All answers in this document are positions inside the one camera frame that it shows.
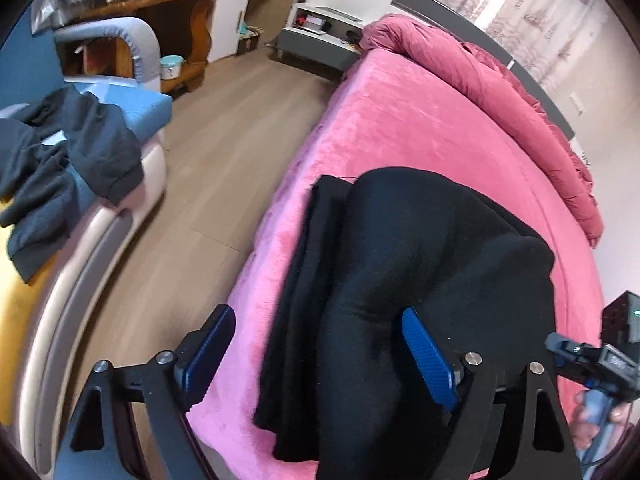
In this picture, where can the pink bed sheet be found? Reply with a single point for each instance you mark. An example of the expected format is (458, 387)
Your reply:
(400, 120)

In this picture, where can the black pants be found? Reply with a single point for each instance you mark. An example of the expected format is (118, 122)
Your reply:
(400, 240)

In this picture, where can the dark pink comforter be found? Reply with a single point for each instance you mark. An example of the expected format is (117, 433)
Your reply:
(450, 55)

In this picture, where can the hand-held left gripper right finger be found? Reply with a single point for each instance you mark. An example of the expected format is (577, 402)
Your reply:
(430, 360)

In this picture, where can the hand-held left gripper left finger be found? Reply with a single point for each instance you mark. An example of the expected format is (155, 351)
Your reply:
(210, 355)

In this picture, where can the red and white box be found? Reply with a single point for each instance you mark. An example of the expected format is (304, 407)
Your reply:
(310, 23)

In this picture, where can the grey headboard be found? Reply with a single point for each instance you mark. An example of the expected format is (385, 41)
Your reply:
(425, 2)

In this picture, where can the dark grey sweatshirt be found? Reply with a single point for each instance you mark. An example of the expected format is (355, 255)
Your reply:
(95, 145)

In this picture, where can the person's right hand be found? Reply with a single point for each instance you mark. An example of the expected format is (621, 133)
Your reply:
(579, 430)

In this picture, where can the white and grey nightstand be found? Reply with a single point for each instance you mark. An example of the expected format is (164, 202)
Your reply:
(310, 42)

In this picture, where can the white cabinet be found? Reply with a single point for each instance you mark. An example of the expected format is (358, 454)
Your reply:
(227, 15)

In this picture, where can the blue and cream sofa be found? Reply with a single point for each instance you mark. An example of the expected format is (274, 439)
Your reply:
(145, 105)

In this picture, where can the teal lidded pot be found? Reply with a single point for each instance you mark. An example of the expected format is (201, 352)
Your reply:
(171, 69)

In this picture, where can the yellow blanket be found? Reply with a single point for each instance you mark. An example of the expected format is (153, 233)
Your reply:
(12, 300)

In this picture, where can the small box with teal item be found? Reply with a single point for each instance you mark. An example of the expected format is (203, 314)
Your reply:
(249, 40)

